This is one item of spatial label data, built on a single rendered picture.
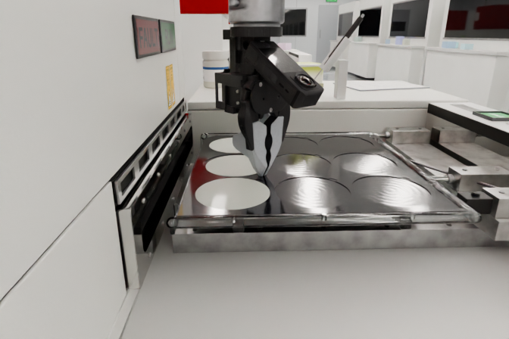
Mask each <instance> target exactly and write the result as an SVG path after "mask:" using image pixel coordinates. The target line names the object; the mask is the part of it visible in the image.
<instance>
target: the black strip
mask: <svg viewBox="0 0 509 339"><path fill-rule="evenodd" d="M427 113H429V114H432V115H434V116H437V117H439V118H442V119H443V120H447V121H448V122H451V123H453V124H456V125H458V126H461V127H463V128H465V129H468V130H470V131H472V132H475V133H477V134H479V135H482V136H485V137H486V138H490V139H491V140H493V141H496V142H498V143H501V144H503V145H506V146H508V147H509V132H505V131H503V130H501V129H497V128H495V127H493V126H489V125H487V124H485V123H481V122H479V121H476V120H473V119H470V118H468V117H465V116H462V115H460V114H456V113H454V112H452V111H449V110H446V109H444V108H441V107H438V106H435V105H433V104H430V103H429V105H428V110H427Z"/></svg>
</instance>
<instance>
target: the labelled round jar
mask: <svg viewBox="0 0 509 339"><path fill-rule="evenodd" d="M202 58H203V59H204V60H203V61H202V64H203V82H204V87H205V88H212V89H215V76H214V73H219V72H223V69H229V61H228V60H227V59H228V58H229V54H228V51H203V52H202Z"/></svg>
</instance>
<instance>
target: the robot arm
mask: <svg viewBox="0 0 509 339"><path fill-rule="evenodd" d="M228 1H229V23H230V24H233V26H232V27H230V30H223V39H229V40H230V69H223V72H219V73H214V76H215V98H216V108H219V109H222V110H224V112H227V113H230V114H238V124H239V128H240V130H241V132H240V133H238V134H235V135H234V136H233V146H234V148H235V149H236V150H238V151H240V152H241V153H242V154H244V155H245V156H246V157H248V158H249V160H250V162H251V165H252V167H253V169H254V171H255V172H256V173H257V174H258V175H259V176H265V175H266V174H267V172H268V171H269V169H270V167H271V165H272V163H273V161H274V159H275V158H276V156H277V154H278V152H279V149H280V146H281V144H282V142H283V141H284V138H285V135H286V130H287V128H288V124H289V118H290V106H291V107H292V108H300V107H309V106H314V105H316V104H317V102H318V100H319V99H320V96H321V95H322V94H323V91H324V88H323V87H322V86H321V85H320V84H319V83H318V82H317V81H315V80H314V79H313V78H312V77H311V76H310V75H309V74H308V73H307V72H306V71H305V70H304V69H302V68H301V67H300V66H299V65H298V64H297V63H296V62H295V61H294V60H293V59H292V58H291V57H290V56H288V55H287V53H285V52H284V51H283V50H282V49H281V48H280V47H279V46H278V45H277V44H276V43H275V42H273V41H270V37H283V28H282V27H281V26H280V24H283V23H284V22H285V0H228ZM218 83H222V101H219V97H218ZM259 119H260V121H259Z"/></svg>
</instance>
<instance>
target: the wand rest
mask: <svg viewBox="0 0 509 339"><path fill-rule="evenodd" d="M341 39H342V36H341V38H340V39H339V40H338V42H337V43H336V44H335V45H334V47H333V49H334V48H335V47H336V46H337V45H338V43H339V42H340V40H341ZM349 43H350V40H349V39H348V38H347V37H345V38H344V39H343V40H342V41H341V43H340V44H339V46H338V47H337V49H336V50H335V51H334V52H333V54H332V55H331V56H330V58H329V55H330V54H331V52H332V51H333V49H332V50H331V51H330V53H329V54H328V55H327V56H326V58H325V59H324V61H323V62H322V64H321V65H320V66H319V68H321V69H322V68H323V70H324V71H326V72H329V71H330V69H331V67H332V66H333V65H334V63H336V73H335V84H334V96H333V97H334V98H336V99H345V96H346V86H347V75H348V60H345V59H341V60H338V58H339V57H340V55H341V54H342V52H343V51H344V50H345V49H346V47H347V46H348V44H349ZM328 58H329V59H328ZM327 59H328V61H327ZM325 62H326V63H325Z"/></svg>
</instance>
